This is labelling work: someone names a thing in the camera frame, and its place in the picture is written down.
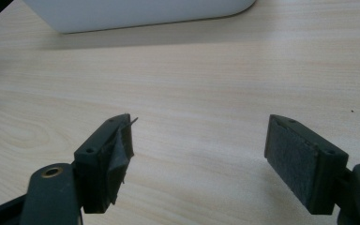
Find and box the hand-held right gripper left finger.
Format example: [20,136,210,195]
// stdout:
[73,112,139,215]

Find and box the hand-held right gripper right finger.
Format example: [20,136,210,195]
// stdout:
[263,113,350,216]

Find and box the white plastic container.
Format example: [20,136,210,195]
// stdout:
[22,0,257,35]

